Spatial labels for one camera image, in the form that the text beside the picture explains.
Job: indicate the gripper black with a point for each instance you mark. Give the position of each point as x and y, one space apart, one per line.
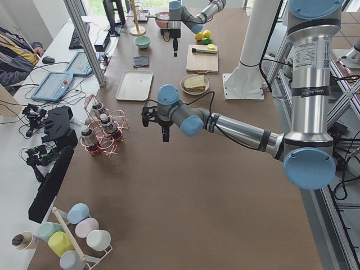
175 33
165 125

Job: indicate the bread slice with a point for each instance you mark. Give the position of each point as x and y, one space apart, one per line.
194 82

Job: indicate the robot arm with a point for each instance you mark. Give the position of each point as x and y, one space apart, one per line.
306 149
179 14

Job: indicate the beige serving tray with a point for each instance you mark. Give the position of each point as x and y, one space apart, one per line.
135 85

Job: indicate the yellow lemon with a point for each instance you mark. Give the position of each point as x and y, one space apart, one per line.
199 36
206 34

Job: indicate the pink bowl with ice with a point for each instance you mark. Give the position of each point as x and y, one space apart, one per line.
162 19

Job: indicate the green lime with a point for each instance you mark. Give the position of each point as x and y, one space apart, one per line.
207 41

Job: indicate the green ceramic bowl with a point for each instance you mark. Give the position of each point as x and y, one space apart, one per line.
142 42

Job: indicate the wooden cutting board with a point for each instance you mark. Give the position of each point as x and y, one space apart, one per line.
201 63

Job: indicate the half lemon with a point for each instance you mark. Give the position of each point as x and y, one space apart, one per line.
211 46

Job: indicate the wooden mug tree stand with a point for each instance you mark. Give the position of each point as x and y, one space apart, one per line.
137 30

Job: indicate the grey folded cloth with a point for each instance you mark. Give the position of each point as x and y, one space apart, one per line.
141 61

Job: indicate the bottle in rack middle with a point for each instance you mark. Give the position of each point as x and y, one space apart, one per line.
107 123

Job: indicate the bottle in rack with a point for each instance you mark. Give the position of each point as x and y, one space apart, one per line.
107 123
88 136
98 109

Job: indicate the bottle in rack rear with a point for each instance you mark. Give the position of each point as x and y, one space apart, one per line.
98 109

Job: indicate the bottle in rack front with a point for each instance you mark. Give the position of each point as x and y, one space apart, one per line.
88 136

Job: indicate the blue teach pendant far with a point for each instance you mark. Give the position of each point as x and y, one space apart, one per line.
79 65

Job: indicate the blue teach pendant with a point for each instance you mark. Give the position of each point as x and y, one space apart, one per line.
79 65
53 86

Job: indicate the black gripper stand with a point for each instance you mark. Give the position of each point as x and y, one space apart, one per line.
50 160

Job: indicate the blue teach pendant near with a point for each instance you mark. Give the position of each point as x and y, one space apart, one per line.
53 86

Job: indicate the blue cup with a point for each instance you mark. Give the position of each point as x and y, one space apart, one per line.
78 213

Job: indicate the pink cup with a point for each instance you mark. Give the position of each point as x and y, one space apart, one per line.
84 227

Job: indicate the white cup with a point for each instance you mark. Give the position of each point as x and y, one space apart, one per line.
98 240

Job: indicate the black computer mouse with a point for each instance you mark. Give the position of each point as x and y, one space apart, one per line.
48 60

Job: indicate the yellow cup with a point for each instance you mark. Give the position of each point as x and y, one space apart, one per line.
60 243

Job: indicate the green cup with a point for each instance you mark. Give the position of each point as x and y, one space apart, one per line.
47 229

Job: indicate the yellow handled knife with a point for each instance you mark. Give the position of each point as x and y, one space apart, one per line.
204 51

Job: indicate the copper wire bottle rack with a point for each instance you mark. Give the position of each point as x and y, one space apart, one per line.
106 144

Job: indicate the aluminium frame post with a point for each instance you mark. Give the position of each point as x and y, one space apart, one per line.
76 18

